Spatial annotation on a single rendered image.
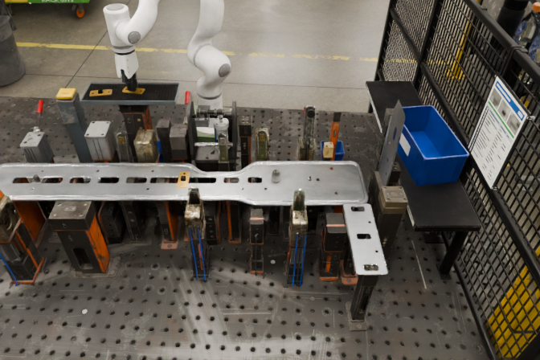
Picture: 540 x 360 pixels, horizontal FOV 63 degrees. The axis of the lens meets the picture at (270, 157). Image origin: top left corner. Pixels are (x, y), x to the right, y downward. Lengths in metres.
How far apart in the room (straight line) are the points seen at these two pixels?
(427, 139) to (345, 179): 0.41
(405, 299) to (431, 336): 0.15
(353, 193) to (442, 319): 0.54
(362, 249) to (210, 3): 1.12
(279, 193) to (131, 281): 0.64
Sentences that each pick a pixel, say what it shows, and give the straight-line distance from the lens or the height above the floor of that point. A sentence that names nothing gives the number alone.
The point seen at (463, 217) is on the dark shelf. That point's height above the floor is 1.03.
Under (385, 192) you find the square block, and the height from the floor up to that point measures 1.06.
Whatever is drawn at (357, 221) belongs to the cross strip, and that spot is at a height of 1.00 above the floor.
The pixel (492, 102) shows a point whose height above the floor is 1.37.
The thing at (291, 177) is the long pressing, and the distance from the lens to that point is 1.65.
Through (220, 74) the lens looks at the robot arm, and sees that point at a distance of 1.95.
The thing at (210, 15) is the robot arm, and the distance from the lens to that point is 1.91.
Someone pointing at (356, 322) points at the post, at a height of 0.70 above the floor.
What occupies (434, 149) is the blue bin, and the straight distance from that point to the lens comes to 1.85.
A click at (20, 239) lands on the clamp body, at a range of 1.80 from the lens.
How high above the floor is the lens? 2.14
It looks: 41 degrees down
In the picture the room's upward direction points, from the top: 1 degrees clockwise
